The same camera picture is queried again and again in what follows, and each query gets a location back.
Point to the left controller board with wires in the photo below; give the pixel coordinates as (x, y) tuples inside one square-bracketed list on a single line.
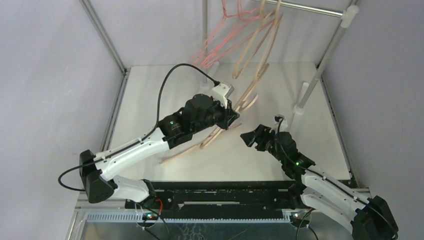
[(151, 215)]

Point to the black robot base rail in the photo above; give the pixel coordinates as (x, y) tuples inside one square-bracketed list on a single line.
[(225, 200)]

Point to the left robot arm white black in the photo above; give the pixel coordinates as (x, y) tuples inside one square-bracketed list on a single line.
[(100, 171)]

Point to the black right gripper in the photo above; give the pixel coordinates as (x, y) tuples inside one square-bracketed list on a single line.
[(261, 138)]

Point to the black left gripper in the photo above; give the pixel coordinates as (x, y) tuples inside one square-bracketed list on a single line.
[(228, 115)]

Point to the controller board with wires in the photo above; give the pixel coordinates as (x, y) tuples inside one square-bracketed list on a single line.
[(151, 215), (300, 221)]

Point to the pink wire hanger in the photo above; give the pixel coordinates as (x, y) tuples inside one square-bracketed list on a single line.
[(222, 40), (250, 17), (240, 32)]

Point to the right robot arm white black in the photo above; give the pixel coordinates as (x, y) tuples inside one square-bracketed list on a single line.
[(365, 218)]

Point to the silver clothes rack frame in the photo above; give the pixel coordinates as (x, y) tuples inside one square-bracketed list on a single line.
[(346, 17)]

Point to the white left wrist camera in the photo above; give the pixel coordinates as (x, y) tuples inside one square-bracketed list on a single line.
[(221, 93)]

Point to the right controller board with wires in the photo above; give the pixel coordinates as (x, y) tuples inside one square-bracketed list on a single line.
[(300, 221)]

